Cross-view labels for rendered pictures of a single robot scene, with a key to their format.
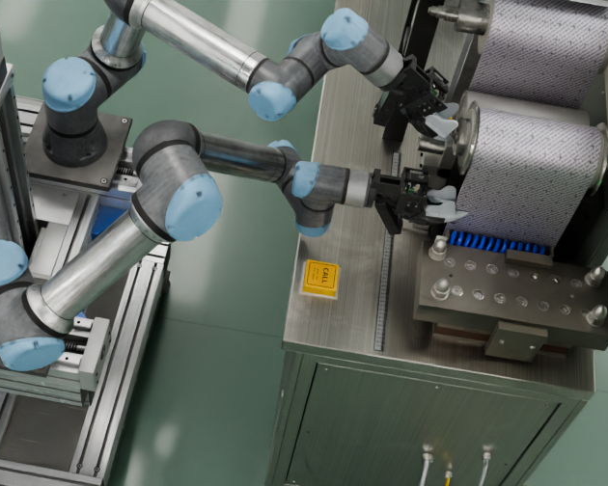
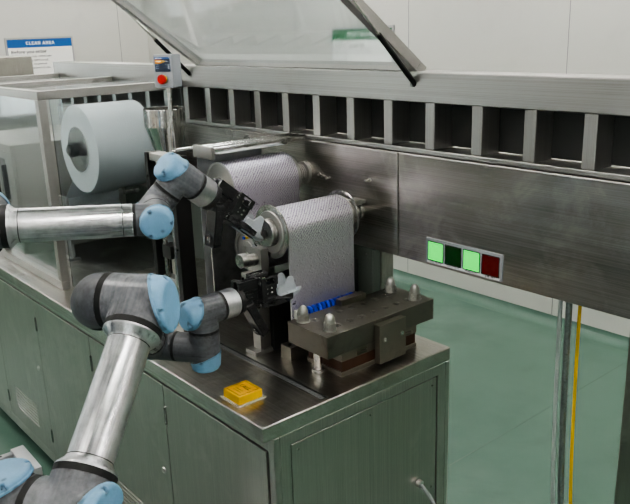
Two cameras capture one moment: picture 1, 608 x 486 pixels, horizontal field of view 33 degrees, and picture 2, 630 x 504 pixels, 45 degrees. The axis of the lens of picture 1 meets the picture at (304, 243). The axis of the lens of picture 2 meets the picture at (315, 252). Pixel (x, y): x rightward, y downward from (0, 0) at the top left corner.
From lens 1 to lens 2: 130 cm
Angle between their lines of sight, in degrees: 48
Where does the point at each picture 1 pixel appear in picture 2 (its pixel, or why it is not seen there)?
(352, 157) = not seen: hidden behind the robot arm
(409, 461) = not seen: outside the picture
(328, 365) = (299, 442)
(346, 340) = (300, 406)
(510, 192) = (316, 251)
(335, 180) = (214, 297)
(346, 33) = (178, 160)
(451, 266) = (318, 320)
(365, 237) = (240, 369)
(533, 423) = (430, 415)
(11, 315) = (59, 487)
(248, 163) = not seen: hidden behind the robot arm
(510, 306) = (371, 315)
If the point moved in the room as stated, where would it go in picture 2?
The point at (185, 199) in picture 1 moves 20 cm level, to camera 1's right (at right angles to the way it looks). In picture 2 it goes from (159, 281) to (244, 260)
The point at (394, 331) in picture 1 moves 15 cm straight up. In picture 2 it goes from (319, 387) to (317, 332)
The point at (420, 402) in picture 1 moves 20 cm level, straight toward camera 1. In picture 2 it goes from (365, 445) to (400, 486)
